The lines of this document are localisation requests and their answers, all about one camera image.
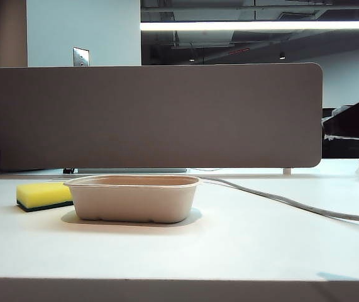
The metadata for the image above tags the yellow green cleaning sponge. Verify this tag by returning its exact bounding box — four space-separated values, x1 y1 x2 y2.
16 181 74 213

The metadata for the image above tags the beige paper lunch box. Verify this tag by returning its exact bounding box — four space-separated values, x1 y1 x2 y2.
63 174 203 225

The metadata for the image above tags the long ceiling light strip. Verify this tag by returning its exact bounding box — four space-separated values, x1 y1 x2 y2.
140 20 359 32

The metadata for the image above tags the black angled object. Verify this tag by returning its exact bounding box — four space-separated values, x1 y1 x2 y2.
321 91 359 159

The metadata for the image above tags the beige building column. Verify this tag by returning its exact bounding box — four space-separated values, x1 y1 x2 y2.
0 0 28 68

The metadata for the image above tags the grey cable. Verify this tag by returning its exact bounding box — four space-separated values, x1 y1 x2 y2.
199 176 359 225

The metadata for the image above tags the metal wall plate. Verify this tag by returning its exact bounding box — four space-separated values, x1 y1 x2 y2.
72 47 91 67

